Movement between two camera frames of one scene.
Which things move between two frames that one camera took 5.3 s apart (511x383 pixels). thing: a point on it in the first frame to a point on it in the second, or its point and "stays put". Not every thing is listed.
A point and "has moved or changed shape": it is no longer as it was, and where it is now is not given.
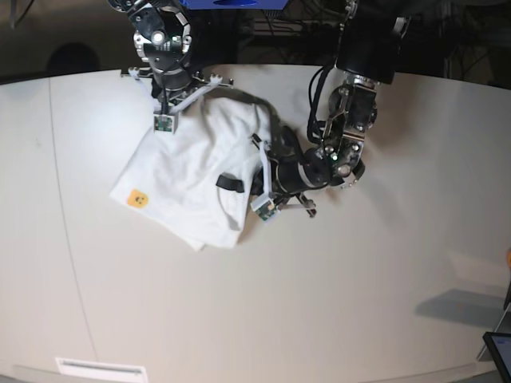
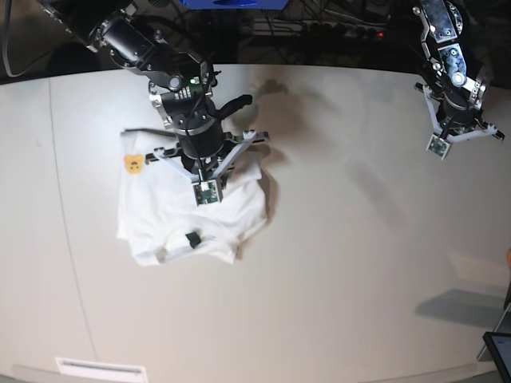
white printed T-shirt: (199, 185) has moved or changed shape
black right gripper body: (169, 73) to (200, 138)
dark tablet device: (499, 344) stays put
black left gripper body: (299, 168) to (457, 116)
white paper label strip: (102, 371) stays put
